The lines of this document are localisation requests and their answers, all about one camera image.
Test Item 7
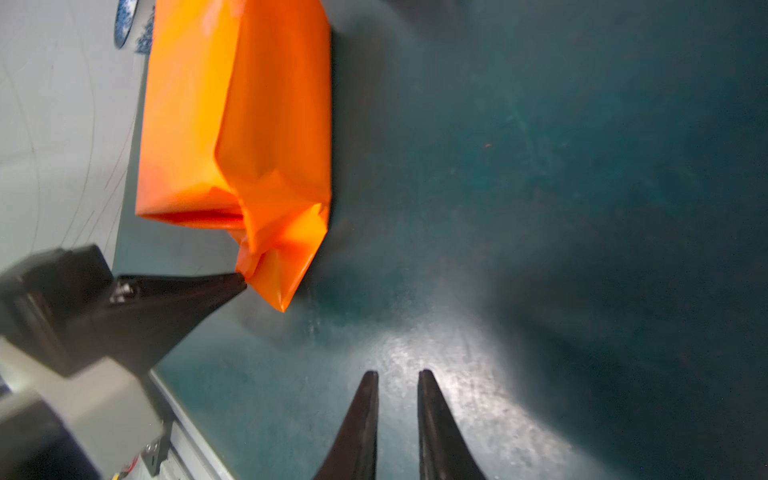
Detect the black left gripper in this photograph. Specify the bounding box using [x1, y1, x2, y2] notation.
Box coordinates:
[1, 245, 246, 378]

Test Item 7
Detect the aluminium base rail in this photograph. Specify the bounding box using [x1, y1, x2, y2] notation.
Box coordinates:
[112, 370, 235, 480]

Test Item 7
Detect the blue white ceramic bowl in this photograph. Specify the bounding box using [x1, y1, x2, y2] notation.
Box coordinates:
[113, 0, 138, 49]

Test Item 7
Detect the orange wrapping paper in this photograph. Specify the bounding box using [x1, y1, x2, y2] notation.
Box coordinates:
[135, 1, 332, 311]

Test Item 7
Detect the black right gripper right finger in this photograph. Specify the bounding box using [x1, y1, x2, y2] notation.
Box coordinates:
[417, 369, 485, 480]

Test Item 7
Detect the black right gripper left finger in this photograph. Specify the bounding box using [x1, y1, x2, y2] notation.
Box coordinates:
[314, 370, 379, 480]

